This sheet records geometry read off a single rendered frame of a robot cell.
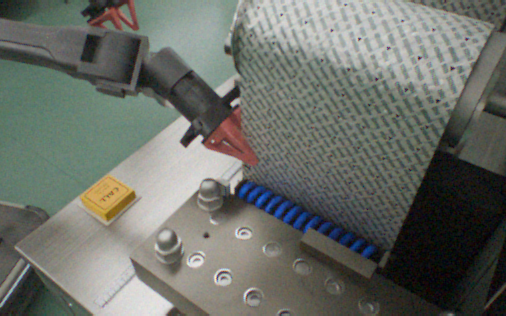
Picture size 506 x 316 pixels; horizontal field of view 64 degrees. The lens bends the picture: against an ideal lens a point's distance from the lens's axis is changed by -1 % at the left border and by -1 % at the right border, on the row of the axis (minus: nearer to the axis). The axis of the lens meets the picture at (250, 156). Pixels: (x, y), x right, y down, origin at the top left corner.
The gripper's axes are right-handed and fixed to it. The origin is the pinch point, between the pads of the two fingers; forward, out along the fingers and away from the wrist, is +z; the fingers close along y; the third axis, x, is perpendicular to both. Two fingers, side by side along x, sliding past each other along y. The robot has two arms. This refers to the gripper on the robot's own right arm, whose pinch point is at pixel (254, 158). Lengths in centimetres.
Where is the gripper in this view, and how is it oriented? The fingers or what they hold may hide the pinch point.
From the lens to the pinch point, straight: 58.3
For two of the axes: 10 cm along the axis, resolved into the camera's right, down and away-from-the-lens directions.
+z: 7.1, 7.1, 0.2
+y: -5.6, 5.9, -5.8
